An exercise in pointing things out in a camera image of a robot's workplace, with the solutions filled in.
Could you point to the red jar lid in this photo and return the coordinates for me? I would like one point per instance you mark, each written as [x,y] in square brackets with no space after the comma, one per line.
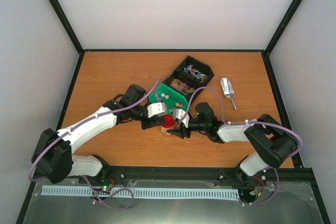
[168,120]

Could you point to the black bin with lollipops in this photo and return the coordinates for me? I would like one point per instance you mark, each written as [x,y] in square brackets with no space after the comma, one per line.
[196,70]

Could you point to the light blue slotted cable duct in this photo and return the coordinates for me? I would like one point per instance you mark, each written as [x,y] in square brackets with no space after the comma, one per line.
[142,193]

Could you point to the clear plastic jar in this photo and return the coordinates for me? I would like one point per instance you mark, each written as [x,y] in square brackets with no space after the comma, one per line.
[166,131]

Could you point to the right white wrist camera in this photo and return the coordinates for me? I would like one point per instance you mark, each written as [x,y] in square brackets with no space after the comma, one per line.
[181,116]

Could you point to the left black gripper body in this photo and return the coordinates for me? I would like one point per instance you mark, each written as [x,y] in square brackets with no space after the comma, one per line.
[145,125]

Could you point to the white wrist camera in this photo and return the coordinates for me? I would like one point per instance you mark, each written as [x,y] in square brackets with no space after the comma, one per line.
[157,109]
[181,116]

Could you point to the silver metal scoop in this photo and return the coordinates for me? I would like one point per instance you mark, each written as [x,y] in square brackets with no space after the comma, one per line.
[228,90]

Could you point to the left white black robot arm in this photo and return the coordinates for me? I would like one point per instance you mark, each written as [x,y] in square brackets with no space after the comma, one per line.
[54,156]

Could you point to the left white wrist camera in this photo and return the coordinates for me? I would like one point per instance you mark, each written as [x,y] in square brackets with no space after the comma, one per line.
[157,109]

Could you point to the black aluminium frame rail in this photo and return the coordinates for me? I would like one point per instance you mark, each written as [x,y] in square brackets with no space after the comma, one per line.
[232,177]

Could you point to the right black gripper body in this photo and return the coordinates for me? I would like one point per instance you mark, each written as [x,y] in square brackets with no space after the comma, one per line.
[185,132]

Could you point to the green plastic candy bin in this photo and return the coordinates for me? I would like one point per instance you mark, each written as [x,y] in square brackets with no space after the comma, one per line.
[172,98]

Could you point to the black bin with popsicle candies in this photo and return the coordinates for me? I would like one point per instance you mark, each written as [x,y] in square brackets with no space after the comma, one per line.
[183,83]

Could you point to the metal sheet panel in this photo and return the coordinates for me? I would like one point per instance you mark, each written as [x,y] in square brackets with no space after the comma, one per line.
[278,203]

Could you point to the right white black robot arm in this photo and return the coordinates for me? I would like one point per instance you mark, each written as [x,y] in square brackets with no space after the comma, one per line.
[272,143]

